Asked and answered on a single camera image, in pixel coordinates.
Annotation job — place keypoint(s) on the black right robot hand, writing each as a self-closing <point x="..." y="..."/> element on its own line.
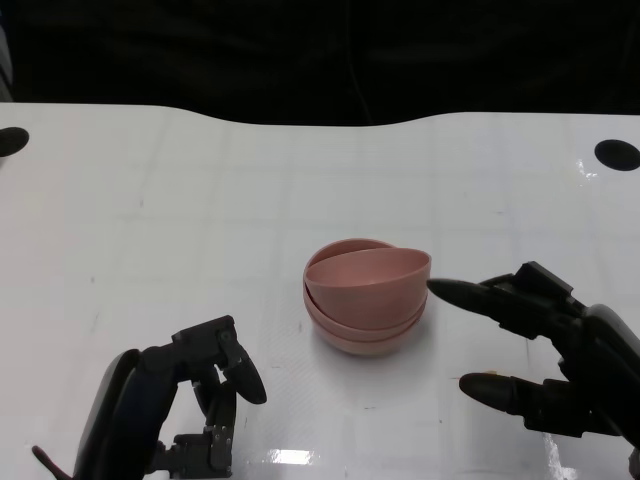
<point x="605" y="360"/>

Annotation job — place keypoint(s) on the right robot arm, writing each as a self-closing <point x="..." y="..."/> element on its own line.
<point x="634" y="465"/>

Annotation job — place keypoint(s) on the black table grommet hole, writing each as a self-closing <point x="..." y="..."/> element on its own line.
<point x="11" y="140"/>
<point x="617" y="154"/>

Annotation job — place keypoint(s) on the pink plastic bowl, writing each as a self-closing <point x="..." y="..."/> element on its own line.
<point x="367" y="347"/>
<point x="330" y="248"/>
<point x="370" y="295"/>

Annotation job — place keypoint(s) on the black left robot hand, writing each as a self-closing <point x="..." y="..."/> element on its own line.
<point x="125" y="405"/>

